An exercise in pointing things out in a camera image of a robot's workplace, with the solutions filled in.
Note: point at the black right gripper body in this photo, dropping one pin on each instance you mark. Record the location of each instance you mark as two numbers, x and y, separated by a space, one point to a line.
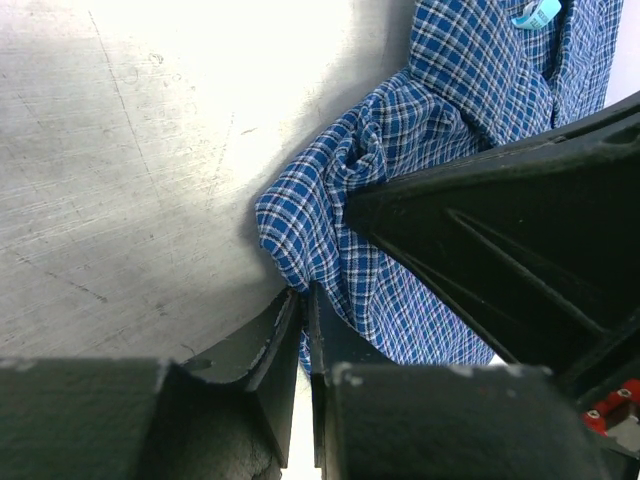
607 393

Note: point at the blue checked long sleeve shirt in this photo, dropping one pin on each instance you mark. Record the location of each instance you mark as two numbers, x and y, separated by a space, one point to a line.
473 81

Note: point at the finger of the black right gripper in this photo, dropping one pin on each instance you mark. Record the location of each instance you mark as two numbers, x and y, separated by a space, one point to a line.
535 244

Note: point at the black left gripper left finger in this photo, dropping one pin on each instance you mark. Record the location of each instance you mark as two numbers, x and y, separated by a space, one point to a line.
225 413

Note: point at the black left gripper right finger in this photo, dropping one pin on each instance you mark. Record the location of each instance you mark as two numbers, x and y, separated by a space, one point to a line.
374 419

